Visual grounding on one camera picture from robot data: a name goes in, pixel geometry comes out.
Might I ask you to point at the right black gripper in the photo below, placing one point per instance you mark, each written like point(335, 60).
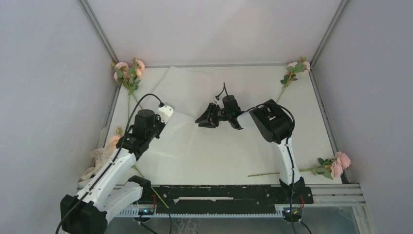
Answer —
point(212, 108)

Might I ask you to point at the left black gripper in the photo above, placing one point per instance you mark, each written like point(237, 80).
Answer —
point(158, 118)

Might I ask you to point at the white wrapping paper sheet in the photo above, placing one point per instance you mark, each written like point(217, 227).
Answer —
point(182, 149)

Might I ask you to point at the pink flower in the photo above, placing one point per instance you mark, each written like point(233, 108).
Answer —
point(330, 168)
point(114, 140)
point(294, 69)

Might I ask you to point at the pink flower two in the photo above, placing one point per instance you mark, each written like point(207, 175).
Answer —
point(135, 72)

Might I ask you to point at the pink flower one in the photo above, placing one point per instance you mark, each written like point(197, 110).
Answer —
point(122, 77)

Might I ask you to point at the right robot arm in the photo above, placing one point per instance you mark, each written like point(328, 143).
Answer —
point(275, 124)

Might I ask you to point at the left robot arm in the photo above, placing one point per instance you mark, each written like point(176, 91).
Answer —
point(97, 203)

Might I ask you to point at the cream ribbon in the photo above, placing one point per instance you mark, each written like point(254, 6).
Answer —
point(99, 158)

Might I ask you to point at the left circuit board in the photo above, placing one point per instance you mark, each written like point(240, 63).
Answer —
point(146, 212)

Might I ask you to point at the circuit board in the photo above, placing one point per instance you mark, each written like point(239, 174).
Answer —
point(287, 212)
point(146, 212)

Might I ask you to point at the right circuit board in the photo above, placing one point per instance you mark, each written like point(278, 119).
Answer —
point(287, 212)

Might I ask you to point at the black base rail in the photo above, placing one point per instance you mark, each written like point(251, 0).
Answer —
point(231, 198)

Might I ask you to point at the white slotted cable duct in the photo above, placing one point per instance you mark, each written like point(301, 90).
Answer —
point(133, 212)

